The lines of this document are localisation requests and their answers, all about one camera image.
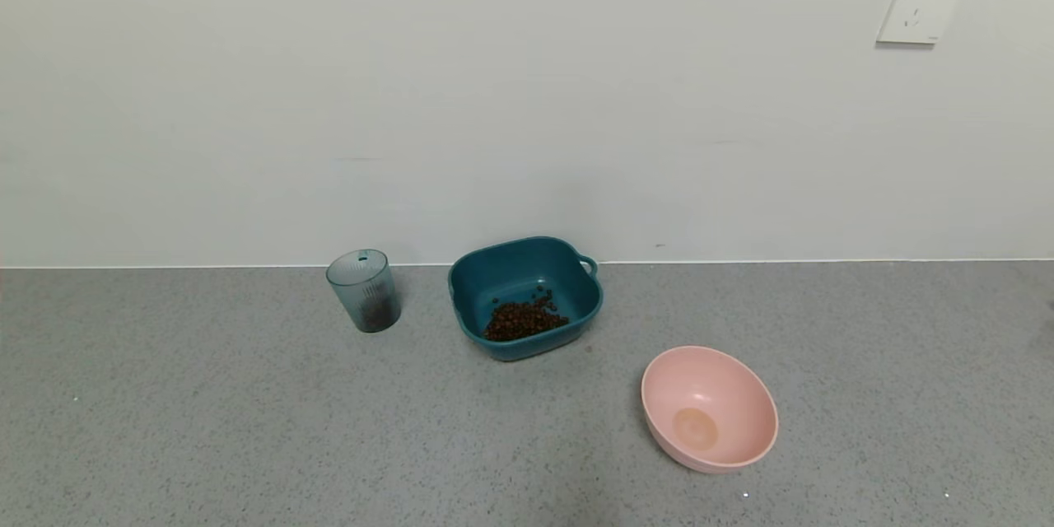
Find brown solid pellets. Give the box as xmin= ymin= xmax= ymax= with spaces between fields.
xmin=482 ymin=287 xmax=571 ymax=342

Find teal square plastic bowl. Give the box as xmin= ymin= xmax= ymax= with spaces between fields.
xmin=447 ymin=236 xmax=604 ymax=361

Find translucent grey-blue plastic cup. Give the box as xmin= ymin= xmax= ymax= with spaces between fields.
xmin=325 ymin=249 xmax=403 ymax=334

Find white wall power socket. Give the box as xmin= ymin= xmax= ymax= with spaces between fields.
xmin=875 ymin=0 xmax=969 ymax=46

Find pink round plastic bowl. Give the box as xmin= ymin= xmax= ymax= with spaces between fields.
xmin=641 ymin=346 xmax=779 ymax=474

